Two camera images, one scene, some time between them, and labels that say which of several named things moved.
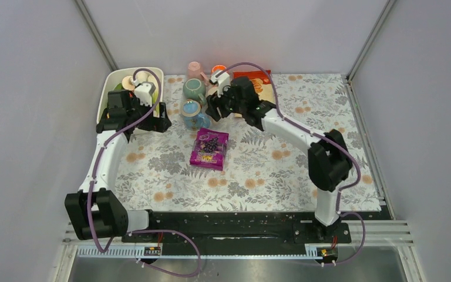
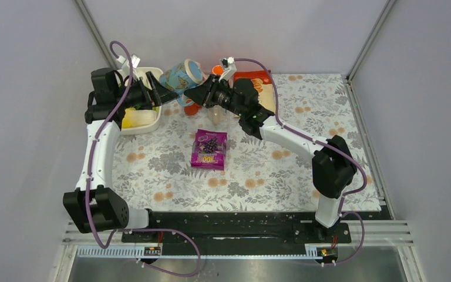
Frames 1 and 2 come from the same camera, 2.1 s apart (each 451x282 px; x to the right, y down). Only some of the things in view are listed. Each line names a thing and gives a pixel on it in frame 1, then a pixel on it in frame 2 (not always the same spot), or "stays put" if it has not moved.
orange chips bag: [261, 81] stays put
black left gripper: [160, 123] → [159, 93]
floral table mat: [234, 165] stays put
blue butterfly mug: [193, 120] → [180, 77]
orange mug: [218, 67] stays put
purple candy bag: [209, 148] stays put
